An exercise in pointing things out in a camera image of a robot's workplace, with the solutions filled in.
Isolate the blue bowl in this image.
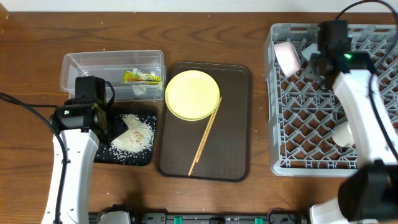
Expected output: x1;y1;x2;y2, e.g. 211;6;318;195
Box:
301;43;321;61

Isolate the dark brown tray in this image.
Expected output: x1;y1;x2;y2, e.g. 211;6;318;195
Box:
156;62;252;182

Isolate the green snack wrapper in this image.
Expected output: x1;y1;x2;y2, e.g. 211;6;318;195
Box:
122;68;160;85

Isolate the wooden chopstick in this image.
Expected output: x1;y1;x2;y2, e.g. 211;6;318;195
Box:
188;108;218;176
195;97;222;163

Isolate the small white green cup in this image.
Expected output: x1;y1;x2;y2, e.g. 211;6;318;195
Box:
332;121;354;147

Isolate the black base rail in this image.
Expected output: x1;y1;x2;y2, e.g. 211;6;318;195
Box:
88;205;310;224

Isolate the yellow plate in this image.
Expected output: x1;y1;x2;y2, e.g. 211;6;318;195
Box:
165;70;221;121

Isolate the clear plastic bin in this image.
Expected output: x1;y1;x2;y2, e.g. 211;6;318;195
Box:
60;50;166;102

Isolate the pink bowl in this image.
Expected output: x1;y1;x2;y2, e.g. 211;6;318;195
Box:
274;42;301;77

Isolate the grey dishwasher rack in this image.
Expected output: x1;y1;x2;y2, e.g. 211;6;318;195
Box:
264;23;397;177

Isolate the black plastic bin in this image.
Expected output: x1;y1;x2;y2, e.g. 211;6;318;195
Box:
95;106;157;166

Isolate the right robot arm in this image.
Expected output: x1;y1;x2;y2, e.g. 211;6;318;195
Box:
308;52;397;223

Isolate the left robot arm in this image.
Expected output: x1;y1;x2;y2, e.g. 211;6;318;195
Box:
42;99;128;223

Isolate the rice food waste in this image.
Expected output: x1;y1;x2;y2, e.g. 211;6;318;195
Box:
107;114;156;164

